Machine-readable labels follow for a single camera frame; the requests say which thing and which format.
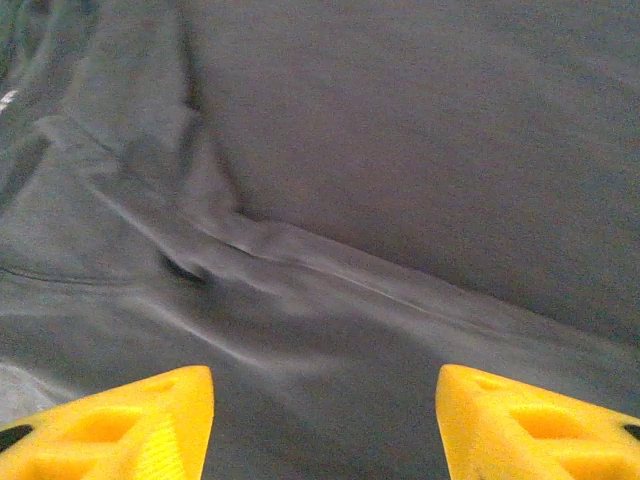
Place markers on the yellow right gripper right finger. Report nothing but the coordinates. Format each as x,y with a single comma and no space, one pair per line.
540,435

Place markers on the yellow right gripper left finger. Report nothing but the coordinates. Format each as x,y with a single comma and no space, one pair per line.
100,435

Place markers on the dark grey t-shirt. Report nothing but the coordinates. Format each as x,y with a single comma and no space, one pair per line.
400,150

